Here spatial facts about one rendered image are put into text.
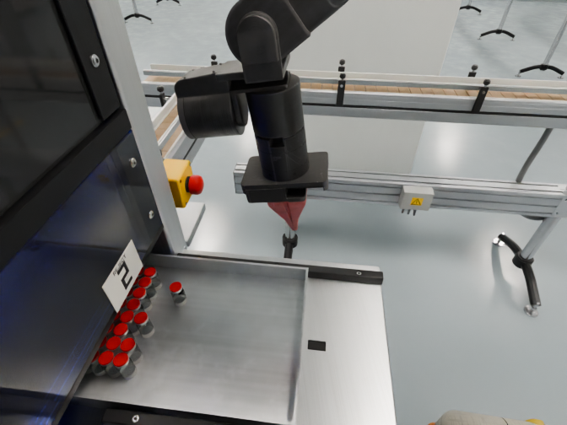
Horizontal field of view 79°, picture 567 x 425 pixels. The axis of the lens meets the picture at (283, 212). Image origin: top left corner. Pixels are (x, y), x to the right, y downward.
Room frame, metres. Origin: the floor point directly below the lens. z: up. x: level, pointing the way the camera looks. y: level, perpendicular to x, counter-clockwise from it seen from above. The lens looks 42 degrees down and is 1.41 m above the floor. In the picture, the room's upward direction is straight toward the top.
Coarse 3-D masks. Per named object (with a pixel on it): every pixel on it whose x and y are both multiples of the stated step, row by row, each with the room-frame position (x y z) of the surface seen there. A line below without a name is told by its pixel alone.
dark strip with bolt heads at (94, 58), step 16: (64, 0) 0.40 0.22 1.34; (80, 0) 0.43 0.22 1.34; (64, 16) 0.39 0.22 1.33; (80, 16) 0.42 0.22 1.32; (80, 32) 0.41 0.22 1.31; (80, 48) 0.40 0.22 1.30; (96, 48) 0.43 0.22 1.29; (80, 64) 0.39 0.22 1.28; (96, 64) 0.41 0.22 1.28; (96, 80) 0.41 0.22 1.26; (96, 96) 0.39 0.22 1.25; (112, 96) 0.42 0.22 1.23; (112, 112) 0.41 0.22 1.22
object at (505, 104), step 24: (144, 72) 1.26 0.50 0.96; (168, 72) 1.25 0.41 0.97; (312, 72) 1.26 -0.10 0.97; (336, 72) 1.25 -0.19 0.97; (168, 96) 1.23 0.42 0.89; (312, 96) 1.17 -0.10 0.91; (336, 96) 1.16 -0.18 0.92; (360, 96) 1.15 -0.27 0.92; (384, 96) 1.14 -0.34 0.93; (408, 96) 1.13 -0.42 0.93; (432, 96) 1.12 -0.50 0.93; (456, 96) 1.12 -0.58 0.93; (480, 96) 1.09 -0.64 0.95; (504, 96) 1.13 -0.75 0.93; (528, 96) 1.13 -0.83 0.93; (552, 96) 1.13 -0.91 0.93; (408, 120) 1.13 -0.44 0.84; (432, 120) 1.12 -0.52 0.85; (456, 120) 1.11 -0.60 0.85; (480, 120) 1.10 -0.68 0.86; (504, 120) 1.09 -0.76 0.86; (528, 120) 1.08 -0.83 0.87; (552, 120) 1.07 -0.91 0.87
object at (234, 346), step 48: (192, 288) 0.38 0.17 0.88; (240, 288) 0.38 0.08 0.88; (288, 288) 0.38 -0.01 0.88; (192, 336) 0.29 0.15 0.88; (240, 336) 0.29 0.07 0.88; (288, 336) 0.29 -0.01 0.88; (96, 384) 0.21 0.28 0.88; (144, 384) 0.21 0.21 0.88; (192, 384) 0.21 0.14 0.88; (240, 384) 0.21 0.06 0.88; (288, 384) 0.21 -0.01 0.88
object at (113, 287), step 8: (128, 248) 0.33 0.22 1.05; (128, 256) 0.33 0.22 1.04; (136, 256) 0.34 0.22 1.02; (120, 264) 0.31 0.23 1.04; (128, 264) 0.32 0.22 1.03; (136, 264) 0.34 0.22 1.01; (112, 272) 0.29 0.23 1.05; (120, 272) 0.30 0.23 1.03; (128, 272) 0.31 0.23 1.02; (136, 272) 0.33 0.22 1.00; (112, 280) 0.28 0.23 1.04; (120, 280) 0.29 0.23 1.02; (104, 288) 0.26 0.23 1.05; (112, 288) 0.28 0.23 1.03; (120, 288) 0.29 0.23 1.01; (128, 288) 0.30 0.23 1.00; (112, 296) 0.27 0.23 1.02; (120, 296) 0.28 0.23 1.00; (112, 304) 0.26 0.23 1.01; (120, 304) 0.27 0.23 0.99
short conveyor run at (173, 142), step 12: (168, 108) 0.98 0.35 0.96; (156, 120) 0.89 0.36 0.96; (168, 120) 0.96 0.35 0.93; (156, 132) 0.88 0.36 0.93; (168, 132) 0.81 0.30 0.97; (180, 132) 0.88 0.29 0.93; (168, 144) 0.82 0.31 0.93; (180, 144) 0.81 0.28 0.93; (192, 144) 0.89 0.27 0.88; (168, 156) 0.75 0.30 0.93; (180, 156) 0.79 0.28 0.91; (192, 156) 0.87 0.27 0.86
